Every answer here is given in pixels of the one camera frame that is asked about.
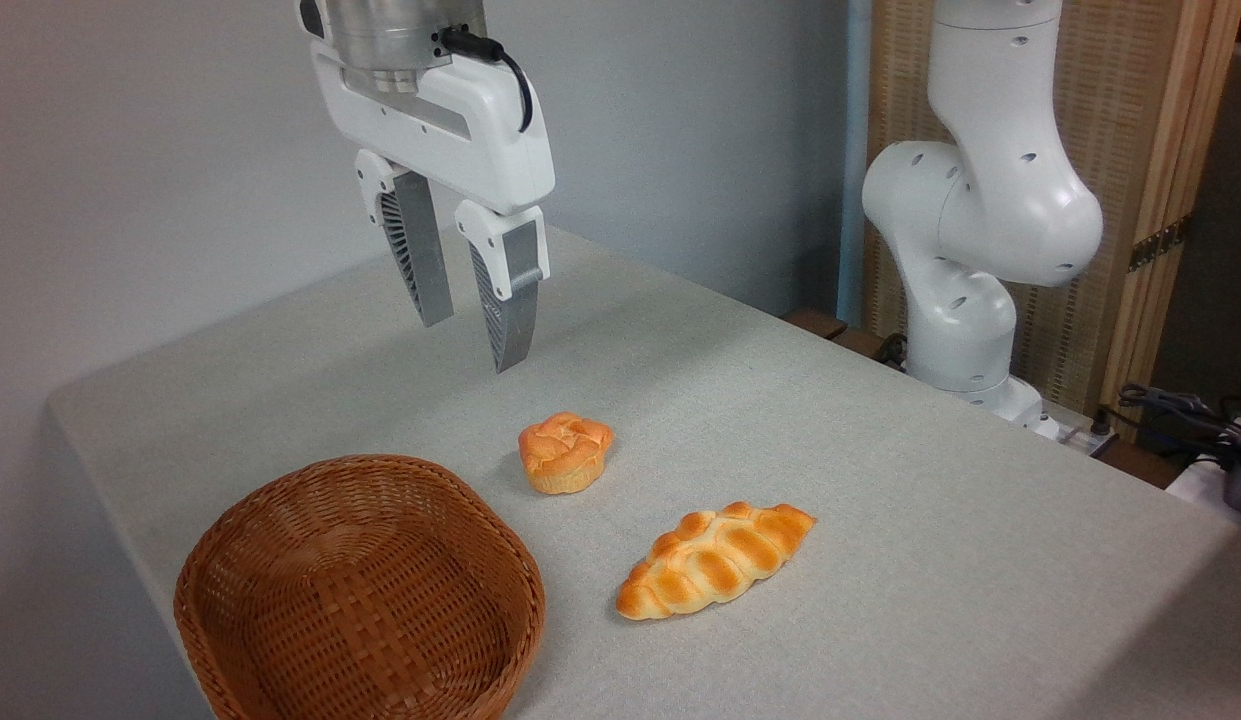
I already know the white box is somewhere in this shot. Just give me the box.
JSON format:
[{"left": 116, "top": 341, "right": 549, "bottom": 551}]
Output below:
[{"left": 1168, "top": 454, "right": 1241, "bottom": 517}]

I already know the metal screen hinge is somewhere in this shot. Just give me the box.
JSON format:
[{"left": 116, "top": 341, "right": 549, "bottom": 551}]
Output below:
[{"left": 1128, "top": 214, "right": 1192, "bottom": 274}]

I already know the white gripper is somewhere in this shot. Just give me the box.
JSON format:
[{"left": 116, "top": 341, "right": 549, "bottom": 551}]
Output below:
[{"left": 310, "top": 40, "right": 557, "bottom": 375}]

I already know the round orange bread roll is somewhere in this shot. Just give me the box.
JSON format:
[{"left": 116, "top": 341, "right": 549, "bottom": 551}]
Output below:
[{"left": 518, "top": 411, "right": 615, "bottom": 496}]

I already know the brown woven wicker basket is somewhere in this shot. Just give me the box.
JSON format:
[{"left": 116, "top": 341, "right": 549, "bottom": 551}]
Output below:
[{"left": 174, "top": 454, "right": 547, "bottom": 720}]

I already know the long braided bread loaf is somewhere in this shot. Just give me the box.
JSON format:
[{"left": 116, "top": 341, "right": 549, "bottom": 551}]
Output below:
[{"left": 616, "top": 501, "right": 818, "bottom": 622}]

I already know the black cable bundle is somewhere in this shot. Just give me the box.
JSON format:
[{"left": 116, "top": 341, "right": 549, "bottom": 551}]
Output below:
[{"left": 1118, "top": 383, "right": 1241, "bottom": 473}]

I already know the wooden woven folding screen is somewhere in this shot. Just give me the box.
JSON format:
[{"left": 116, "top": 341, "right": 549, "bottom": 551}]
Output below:
[{"left": 865, "top": 0, "right": 1241, "bottom": 441}]

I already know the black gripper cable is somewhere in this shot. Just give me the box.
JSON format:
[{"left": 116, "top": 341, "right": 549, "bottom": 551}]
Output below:
[{"left": 440, "top": 25, "right": 535, "bottom": 135}]

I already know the grey tablecloth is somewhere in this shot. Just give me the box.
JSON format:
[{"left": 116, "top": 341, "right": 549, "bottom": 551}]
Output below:
[{"left": 45, "top": 218, "right": 1241, "bottom": 720}]

